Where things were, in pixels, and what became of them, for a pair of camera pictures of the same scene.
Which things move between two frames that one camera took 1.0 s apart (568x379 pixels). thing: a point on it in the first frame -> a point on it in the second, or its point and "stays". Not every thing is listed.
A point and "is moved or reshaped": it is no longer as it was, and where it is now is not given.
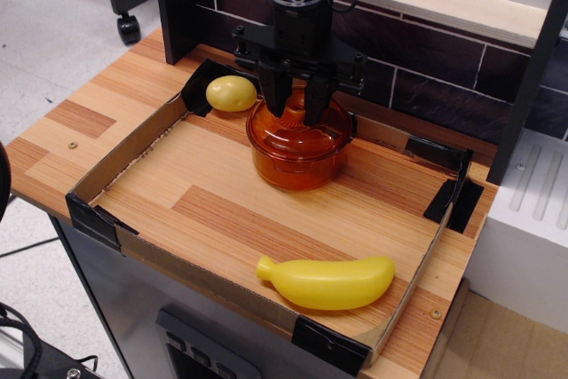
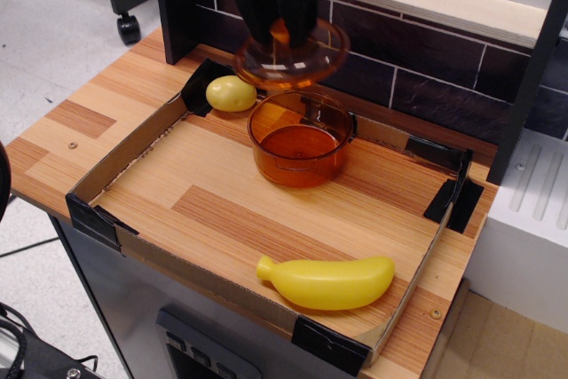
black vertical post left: x=177 y=4 stays
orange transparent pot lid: x=288 y=137 is moved or reshaped
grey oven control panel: x=193 y=351 stays
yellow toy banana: x=327 y=284 stays
